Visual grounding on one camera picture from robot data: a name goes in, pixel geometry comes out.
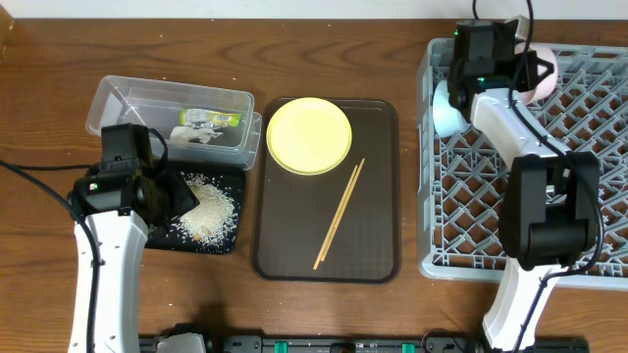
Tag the green snack wrapper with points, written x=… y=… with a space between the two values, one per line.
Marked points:
x=200 y=118

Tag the grey plastic dishwasher rack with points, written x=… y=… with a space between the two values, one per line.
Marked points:
x=462 y=178

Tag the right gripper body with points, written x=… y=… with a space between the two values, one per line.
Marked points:
x=504 y=68

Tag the white bowl with rice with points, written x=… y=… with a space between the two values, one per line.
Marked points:
x=526 y=94

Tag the light blue bowl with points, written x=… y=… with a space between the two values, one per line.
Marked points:
x=447 y=120

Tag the rice pile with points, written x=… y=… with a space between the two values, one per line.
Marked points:
x=211 y=224

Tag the clear plastic bin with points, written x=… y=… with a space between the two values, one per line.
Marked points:
x=161 y=104

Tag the white tissue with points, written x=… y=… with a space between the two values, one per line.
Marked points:
x=187 y=134

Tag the wooden chopstick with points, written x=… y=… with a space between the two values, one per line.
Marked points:
x=344 y=205
x=334 y=221

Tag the dark brown serving tray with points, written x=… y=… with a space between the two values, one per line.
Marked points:
x=294 y=212

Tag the yellow round plate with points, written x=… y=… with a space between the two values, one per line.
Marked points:
x=309 y=136

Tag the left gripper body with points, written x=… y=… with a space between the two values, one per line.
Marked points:
x=179 y=199

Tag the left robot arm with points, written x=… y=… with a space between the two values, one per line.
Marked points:
x=110 y=249

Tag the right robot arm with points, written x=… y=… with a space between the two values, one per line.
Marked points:
x=550 y=212

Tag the black plastic tray bin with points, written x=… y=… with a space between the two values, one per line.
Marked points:
x=230 y=179

